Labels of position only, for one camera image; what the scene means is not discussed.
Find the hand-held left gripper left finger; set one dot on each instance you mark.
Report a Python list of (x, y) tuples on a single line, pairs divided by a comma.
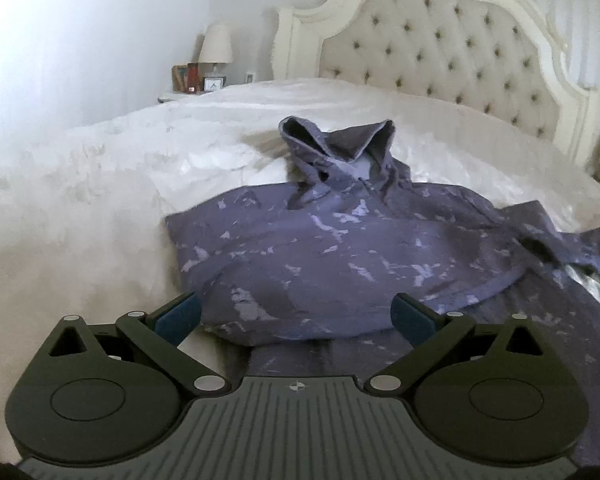
[(179, 319)]

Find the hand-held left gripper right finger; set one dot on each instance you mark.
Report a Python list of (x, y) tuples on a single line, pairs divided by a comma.
[(411, 321)]

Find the purple patterned hoodie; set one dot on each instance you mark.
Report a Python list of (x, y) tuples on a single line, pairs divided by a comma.
[(330, 255)]

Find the white bed with duvet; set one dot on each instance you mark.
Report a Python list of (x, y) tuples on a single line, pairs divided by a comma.
[(105, 185)]

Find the white nightstand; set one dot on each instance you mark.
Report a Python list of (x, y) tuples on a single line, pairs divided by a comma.
[(166, 97)]

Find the small desk clock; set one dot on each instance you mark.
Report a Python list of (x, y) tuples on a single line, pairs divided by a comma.
[(214, 83)]

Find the cream tufted headboard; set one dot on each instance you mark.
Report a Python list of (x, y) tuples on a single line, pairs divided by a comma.
[(445, 45)]

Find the white table lamp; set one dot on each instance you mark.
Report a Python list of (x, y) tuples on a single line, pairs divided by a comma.
[(215, 45)]

